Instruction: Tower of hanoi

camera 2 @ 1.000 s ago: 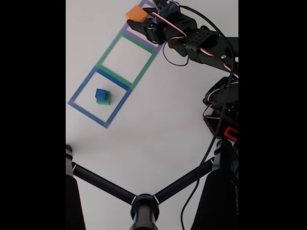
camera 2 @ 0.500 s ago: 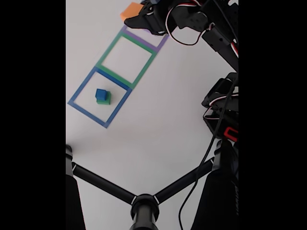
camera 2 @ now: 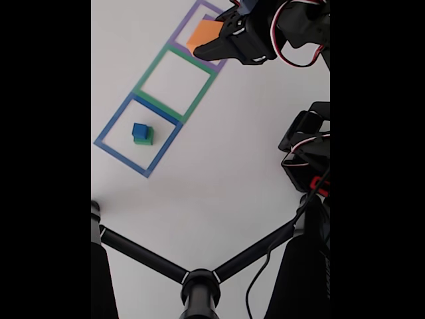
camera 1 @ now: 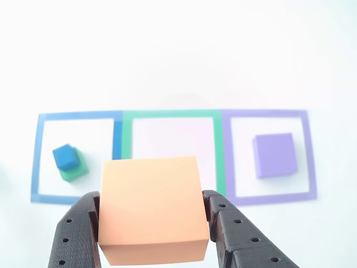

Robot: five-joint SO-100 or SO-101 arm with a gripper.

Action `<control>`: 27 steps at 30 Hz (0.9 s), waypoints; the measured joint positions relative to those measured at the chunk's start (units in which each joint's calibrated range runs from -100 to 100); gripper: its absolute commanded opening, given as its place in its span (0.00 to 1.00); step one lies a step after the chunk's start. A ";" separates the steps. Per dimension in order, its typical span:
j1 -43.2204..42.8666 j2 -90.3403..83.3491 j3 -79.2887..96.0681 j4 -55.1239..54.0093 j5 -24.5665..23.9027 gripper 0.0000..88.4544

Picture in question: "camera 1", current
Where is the green cube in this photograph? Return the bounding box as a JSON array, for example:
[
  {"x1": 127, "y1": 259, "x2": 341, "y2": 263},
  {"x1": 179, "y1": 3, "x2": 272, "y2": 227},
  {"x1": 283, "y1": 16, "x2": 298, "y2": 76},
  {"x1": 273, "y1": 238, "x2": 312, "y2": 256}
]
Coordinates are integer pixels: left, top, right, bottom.
[{"x1": 59, "y1": 146, "x2": 89, "y2": 184}]

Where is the small blue cube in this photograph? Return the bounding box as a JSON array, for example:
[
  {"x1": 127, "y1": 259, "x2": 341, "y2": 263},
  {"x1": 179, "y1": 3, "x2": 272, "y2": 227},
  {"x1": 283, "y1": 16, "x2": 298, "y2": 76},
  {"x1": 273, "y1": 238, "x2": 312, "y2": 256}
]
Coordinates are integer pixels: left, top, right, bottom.
[{"x1": 52, "y1": 143, "x2": 79, "y2": 172}]

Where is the orange cube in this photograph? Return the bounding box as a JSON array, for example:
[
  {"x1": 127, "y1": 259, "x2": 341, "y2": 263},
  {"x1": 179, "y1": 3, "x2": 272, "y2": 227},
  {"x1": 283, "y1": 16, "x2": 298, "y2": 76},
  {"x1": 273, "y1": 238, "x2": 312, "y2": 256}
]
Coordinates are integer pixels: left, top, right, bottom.
[{"x1": 98, "y1": 155, "x2": 209, "y2": 266}]

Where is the purple cube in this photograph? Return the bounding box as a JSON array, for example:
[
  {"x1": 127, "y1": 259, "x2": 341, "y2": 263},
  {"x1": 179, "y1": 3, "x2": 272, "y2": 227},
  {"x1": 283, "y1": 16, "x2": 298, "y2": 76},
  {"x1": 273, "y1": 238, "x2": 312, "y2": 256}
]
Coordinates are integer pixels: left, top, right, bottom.
[{"x1": 252, "y1": 132, "x2": 298, "y2": 179}]

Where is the blue tape square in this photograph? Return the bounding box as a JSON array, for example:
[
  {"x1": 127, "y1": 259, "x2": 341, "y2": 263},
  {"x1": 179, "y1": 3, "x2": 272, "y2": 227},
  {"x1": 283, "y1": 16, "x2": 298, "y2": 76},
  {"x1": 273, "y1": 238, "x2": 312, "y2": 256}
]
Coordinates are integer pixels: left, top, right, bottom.
[{"x1": 30, "y1": 111, "x2": 124, "y2": 205}]

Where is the purple tape square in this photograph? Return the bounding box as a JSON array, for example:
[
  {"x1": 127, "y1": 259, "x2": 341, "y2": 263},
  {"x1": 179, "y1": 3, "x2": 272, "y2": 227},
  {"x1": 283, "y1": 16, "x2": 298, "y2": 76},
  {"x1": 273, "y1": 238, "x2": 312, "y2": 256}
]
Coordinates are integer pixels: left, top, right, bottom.
[{"x1": 221, "y1": 109, "x2": 318, "y2": 207}]

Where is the green tape square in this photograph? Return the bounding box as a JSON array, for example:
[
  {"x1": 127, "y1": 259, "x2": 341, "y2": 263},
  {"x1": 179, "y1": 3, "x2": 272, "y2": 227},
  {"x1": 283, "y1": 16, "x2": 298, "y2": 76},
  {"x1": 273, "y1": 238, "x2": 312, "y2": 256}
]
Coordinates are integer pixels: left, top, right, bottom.
[{"x1": 121, "y1": 109, "x2": 227, "y2": 198}]

